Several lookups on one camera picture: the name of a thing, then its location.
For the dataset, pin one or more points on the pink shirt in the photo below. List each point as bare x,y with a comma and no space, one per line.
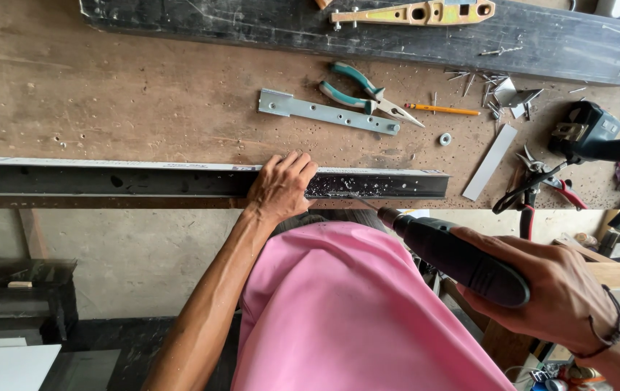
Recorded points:
342,315

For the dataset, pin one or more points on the black glass stack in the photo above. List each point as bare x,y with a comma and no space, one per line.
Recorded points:
16,301

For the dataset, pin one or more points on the yellow pencil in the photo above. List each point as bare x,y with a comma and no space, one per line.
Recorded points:
443,109

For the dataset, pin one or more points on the heap of small clutter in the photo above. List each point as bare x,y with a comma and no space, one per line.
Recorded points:
565,377

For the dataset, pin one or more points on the person's left hand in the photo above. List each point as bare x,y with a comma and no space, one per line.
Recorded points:
277,187

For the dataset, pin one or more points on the teal long-nose pliers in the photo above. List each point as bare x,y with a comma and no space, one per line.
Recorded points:
359,87

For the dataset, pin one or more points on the person's right hand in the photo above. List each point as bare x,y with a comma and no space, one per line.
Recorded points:
560,293

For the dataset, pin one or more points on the white flat strip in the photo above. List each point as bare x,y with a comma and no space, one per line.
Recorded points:
490,162

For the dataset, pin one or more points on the long silver screw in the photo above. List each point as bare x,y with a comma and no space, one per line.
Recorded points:
500,51

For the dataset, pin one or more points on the silver metal bracket strip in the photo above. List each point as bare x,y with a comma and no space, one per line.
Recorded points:
321,112

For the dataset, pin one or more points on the shiny bent metal piece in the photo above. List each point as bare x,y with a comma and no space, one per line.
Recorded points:
511,95

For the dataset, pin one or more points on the small silver washer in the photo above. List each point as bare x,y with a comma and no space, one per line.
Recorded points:
445,139

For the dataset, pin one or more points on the white board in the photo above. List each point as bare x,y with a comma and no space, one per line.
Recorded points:
6,369

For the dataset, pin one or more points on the scatter of small screws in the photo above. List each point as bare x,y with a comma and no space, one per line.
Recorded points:
484,89

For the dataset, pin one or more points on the black aluminium profile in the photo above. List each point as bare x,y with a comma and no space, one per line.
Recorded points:
125,182

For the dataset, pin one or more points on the dark grey power drill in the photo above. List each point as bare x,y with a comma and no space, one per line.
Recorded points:
462,258

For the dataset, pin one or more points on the wooden bench leg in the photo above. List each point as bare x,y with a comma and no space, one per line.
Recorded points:
34,233

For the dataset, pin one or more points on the dark blue power tool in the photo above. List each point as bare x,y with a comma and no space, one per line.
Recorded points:
592,133

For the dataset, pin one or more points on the large black metal beam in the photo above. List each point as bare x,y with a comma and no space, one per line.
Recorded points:
234,27

